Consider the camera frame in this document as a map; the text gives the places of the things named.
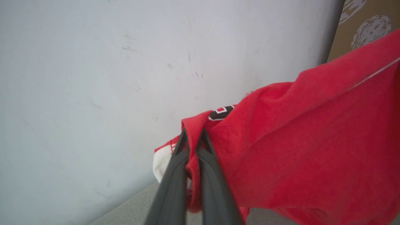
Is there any red and white garment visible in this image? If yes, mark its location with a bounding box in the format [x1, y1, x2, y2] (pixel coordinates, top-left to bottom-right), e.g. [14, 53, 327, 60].
[152, 29, 400, 225]

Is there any brown printed cardboard box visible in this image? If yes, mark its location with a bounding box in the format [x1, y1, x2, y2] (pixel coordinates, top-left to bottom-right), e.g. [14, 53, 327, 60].
[327, 0, 400, 63]

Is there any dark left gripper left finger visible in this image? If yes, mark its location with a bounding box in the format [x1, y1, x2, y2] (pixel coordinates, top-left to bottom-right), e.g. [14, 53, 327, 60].
[143, 129, 190, 225]

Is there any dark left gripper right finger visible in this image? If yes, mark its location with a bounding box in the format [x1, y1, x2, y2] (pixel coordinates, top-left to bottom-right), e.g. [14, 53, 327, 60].
[196, 128, 246, 225]

